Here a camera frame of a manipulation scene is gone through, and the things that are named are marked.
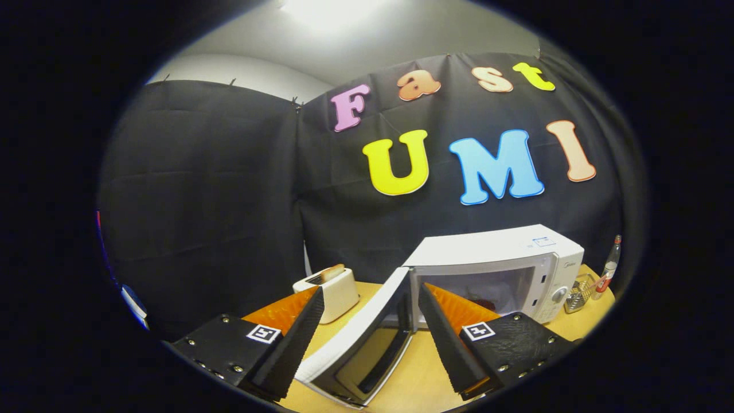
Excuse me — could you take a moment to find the cream toaster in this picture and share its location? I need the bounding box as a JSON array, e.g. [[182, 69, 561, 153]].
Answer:
[[292, 267, 360, 325]]

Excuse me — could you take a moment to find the metal wire basket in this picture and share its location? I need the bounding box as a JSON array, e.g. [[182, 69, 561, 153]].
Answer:
[[565, 279, 594, 314]]

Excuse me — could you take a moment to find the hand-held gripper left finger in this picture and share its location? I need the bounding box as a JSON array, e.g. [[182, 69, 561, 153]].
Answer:
[[170, 286, 325, 402]]

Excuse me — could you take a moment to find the clear bottle with red label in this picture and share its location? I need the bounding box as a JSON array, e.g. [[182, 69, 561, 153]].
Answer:
[[594, 235, 622, 301]]

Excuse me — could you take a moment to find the white toaster oven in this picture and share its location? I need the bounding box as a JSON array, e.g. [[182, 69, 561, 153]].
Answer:
[[294, 224, 585, 409]]

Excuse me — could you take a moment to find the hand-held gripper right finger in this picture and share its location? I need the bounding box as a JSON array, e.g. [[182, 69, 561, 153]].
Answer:
[[417, 282, 574, 401]]

